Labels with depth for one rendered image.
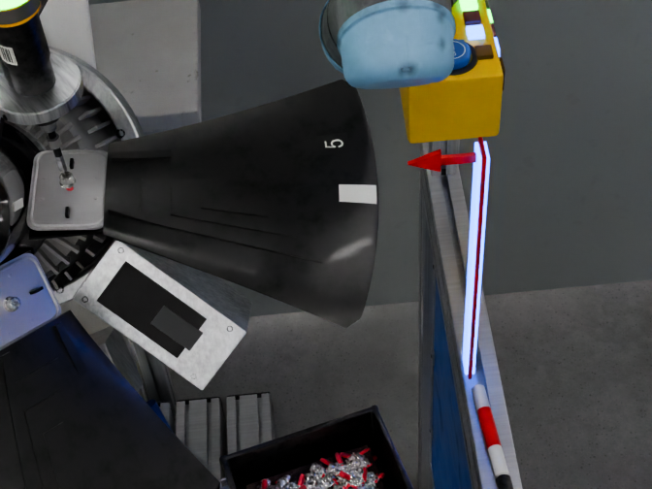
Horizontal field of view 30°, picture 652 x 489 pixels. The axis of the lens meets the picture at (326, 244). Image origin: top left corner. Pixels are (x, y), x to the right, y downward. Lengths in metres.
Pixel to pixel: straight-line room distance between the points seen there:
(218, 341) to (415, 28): 0.46
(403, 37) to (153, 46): 0.92
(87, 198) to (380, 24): 0.35
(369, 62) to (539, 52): 1.16
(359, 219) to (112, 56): 0.72
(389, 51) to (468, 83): 0.50
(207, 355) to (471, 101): 0.39
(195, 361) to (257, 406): 1.07
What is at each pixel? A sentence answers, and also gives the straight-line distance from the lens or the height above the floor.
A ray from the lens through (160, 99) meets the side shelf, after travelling 1.58.
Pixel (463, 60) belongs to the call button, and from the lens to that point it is 1.26.
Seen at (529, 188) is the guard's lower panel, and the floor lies 0.35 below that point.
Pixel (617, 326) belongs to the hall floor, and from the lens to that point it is 2.40.
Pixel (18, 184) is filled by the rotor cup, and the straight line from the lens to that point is 1.02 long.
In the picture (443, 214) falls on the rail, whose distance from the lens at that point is 1.40.
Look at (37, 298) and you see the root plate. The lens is 1.07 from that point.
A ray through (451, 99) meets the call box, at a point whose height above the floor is 1.04.
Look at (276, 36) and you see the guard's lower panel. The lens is 1.83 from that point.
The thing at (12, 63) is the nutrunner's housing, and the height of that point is 1.34.
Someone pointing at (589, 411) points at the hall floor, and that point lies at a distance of 2.28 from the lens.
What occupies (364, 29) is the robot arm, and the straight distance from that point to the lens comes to 0.77.
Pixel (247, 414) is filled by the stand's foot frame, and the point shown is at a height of 0.08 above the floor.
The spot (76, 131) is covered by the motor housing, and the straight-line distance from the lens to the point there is 1.14.
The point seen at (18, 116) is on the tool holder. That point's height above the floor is 1.30.
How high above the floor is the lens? 1.91
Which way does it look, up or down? 50 degrees down
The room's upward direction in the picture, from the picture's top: 5 degrees counter-clockwise
